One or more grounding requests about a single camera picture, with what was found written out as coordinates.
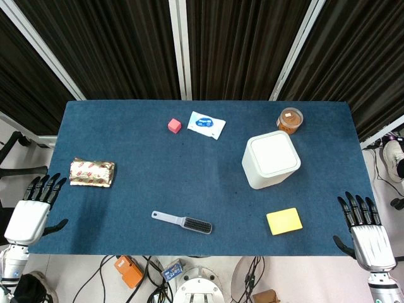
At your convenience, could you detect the blue table cloth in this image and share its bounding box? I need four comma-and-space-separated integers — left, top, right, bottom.
28, 100, 379, 257

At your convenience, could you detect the orange plastic jar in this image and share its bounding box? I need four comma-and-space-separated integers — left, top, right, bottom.
277, 107, 304, 135

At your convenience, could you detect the white blue wet wipe packet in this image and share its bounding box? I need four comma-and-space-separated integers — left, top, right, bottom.
186, 110, 227, 140

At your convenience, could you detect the yellow sponge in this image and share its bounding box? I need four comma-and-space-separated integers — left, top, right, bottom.
266, 207, 304, 237

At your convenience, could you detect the black pleated curtain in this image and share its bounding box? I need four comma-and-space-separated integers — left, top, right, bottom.
0, 0, 404, 143

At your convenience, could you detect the grey brush with black bristles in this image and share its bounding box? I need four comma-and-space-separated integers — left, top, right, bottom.
151, 210, 213, 235

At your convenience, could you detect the white square container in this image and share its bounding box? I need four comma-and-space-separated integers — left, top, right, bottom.
241, 130, 301, 190

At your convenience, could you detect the orange device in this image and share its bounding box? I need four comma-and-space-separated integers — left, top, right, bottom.
114, 255, 145, 289

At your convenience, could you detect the black shoe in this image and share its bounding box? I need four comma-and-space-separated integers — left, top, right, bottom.
14, 271, 59, 303

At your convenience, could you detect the blue white small box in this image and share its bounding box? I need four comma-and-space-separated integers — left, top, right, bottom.
161, 258, 184, 282

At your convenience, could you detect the white sneaker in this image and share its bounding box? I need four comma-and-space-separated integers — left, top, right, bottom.
383, 140, 404, 183

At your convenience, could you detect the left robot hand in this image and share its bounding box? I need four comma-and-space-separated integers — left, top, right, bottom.
3, 172, 69, 247

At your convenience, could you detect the gold foil snack package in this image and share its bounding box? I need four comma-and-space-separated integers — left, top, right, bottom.
69, 157, 116, 189

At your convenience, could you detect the black chair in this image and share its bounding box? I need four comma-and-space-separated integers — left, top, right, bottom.
0, 131, 48, 181

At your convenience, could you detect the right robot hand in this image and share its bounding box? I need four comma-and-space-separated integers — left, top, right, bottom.
333, 191, 397, 272

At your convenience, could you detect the pink cube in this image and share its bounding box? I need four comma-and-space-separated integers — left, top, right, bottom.
167, 118, 183, 134

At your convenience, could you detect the brown object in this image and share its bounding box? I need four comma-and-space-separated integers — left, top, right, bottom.
251, 288, 281, 303

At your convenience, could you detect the grey round plate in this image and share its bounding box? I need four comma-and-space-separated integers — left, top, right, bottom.
230, 256, 266, 303

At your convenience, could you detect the black cable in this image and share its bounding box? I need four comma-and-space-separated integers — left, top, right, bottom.
362, 146, 404, 209
80, 255, 115, 303

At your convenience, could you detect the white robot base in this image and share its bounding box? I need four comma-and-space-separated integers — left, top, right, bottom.
173, 266, 223, 303

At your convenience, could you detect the white frame pole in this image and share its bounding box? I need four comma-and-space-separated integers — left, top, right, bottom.
0, 0, 86, 101
268, 0, 329, 102
168, 0, 193, 101

